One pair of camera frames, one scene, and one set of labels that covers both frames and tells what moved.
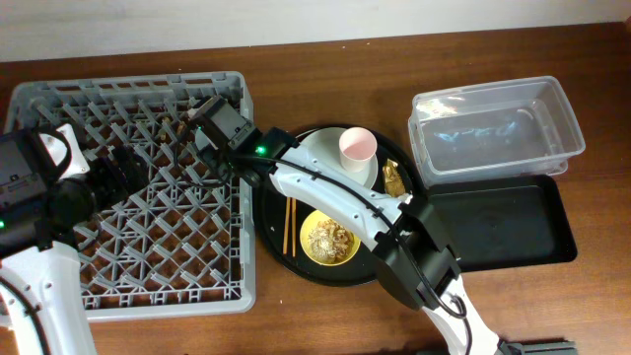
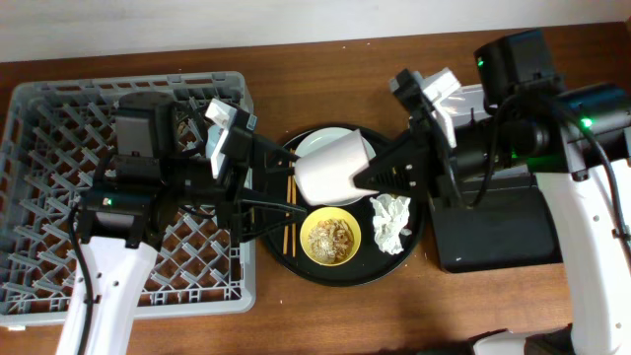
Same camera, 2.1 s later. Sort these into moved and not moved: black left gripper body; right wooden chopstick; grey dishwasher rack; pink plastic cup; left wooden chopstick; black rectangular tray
Moved: black left gripper body; pink plastic cup
Not moved: grey dishwasher rack; right wooden chopstick; left wooden chopstick; black rectangular tray
